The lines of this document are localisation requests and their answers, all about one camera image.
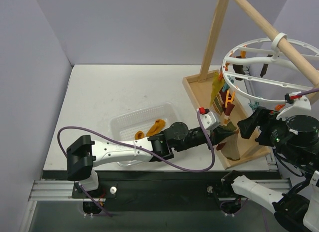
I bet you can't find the black sock left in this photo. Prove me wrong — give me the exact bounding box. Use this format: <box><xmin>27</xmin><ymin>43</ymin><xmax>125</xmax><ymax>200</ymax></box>
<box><xmin>232</xmin><ymin>55</ymin><xmax>245</xmax><ymax>81</ymax></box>

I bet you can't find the teal clip upper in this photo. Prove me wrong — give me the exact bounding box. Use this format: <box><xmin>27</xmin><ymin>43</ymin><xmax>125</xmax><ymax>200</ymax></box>
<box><xmin>223</xmin><ymin>76</ymin><xmax>235</xmax><ymax>92</ymax></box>

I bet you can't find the orange clothespin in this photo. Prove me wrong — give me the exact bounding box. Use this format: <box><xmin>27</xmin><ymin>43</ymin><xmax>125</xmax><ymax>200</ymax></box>
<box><xmin>275</xmin><ymin>104</ymin><xmax>285</xmax><ymax>111</ymax></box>

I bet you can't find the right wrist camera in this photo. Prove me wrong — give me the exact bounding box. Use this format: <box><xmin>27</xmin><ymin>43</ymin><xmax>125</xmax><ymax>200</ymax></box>
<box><xmin>276</xmin><ymin>91</ymin><xmax>311</xmax><ymax>121</ymax></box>

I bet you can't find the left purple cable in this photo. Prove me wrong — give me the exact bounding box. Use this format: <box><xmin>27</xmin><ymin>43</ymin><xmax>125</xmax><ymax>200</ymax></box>
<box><xmin>57</xmin><ymin>109</ymin><xmax>216</xmax><ymax>173</ymax></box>

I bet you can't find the orange clip upper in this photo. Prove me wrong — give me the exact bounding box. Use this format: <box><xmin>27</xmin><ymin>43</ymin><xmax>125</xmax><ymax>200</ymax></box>
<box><xmin>225</xmin><ymin>90</ymin><xmax>236</xmax><ymax>108</ymax></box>

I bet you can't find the wooden drying rack frame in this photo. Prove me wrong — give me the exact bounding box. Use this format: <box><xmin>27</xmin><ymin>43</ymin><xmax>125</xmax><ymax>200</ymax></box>
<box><xmin>183</xmin><ymin>0</ymin><xmax>319</xmax><ymax>169</ymax></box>

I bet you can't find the white plastic basket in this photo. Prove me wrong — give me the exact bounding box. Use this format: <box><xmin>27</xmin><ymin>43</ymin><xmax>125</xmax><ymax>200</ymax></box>
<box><xmin>109</xmin><ymin>101</ymin><xmax>181</xmax><ymax>167</ymax></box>

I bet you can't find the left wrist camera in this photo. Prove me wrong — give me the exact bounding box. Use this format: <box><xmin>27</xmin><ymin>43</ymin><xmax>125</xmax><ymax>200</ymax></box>
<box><xmin>197</xmin><ymin>107</ymin><xmax>220</xmax><ymax>131</ymax></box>

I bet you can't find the black sock right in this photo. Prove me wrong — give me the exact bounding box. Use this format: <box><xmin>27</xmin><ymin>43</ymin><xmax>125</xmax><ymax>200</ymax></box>
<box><xmin>260</xmin><ymin>63</ymin><xmax>269</xmax><ymax>78</ymax></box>

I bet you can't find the black sock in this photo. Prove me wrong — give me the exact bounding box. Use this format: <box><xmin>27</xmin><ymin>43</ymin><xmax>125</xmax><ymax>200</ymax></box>
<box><xmin>232</xmin><ymin>55</ymin><xmax>245</xmax><ymax>81</ymax></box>
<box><xmin>260</xmin><ymin>63</ymin><xmax>269</xmax><ymax>78</ymax></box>

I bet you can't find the mustard sock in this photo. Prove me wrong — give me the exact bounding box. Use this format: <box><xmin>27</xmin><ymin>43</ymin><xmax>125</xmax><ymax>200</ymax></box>
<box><xmin>146</xmin><ymin>119</ymin><xmax>165</xmax><ymax>137</ymax></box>
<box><xmin>135</xmin><ymin>131</ymin><xmax>145</xmax><ymax>140</ymax></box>

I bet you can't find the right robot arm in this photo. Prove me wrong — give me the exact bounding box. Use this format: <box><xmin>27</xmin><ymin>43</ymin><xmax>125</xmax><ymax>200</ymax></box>
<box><xmin>221</xmin><ymin>107</ymin><xmax>319</xmax><ymax>232</ymax></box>

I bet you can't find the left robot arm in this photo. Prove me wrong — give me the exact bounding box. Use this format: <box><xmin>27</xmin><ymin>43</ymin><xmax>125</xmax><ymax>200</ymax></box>
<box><xmin>65</xmin><ymin>122</ymin><xmax>235</xmax><ymax>198</ymax></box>

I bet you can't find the white round sock hanger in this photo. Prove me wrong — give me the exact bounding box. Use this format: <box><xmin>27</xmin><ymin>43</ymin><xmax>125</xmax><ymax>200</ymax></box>
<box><xmin>221</xmin><ymin>33</ymin><xmax>312</xmax><ymax>104</ymax></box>

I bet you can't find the teal clothespin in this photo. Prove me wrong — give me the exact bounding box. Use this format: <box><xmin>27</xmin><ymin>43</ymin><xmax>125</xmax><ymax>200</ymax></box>
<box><xmin>248</xmin><ymin>101</ymin><xmax>260</xmax><ymax>111</ymax></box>

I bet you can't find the olive yellow sock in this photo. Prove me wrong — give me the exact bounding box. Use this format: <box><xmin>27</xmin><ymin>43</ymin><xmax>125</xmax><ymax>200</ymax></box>
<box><xmin>210</xmin><ymin>71</ymin><xmax>225</xmax><ymax>106</ymax></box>

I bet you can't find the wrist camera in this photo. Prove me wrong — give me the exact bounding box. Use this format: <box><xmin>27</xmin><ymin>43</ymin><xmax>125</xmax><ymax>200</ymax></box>
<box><xmin>197</xmin><ymin>107</ymin><xmax>220</xmax><ymax>131</ymax></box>
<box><xmin>276</xmin><ymin>91</ymin><xmax>311</xmax><ymax>121</ymax></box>

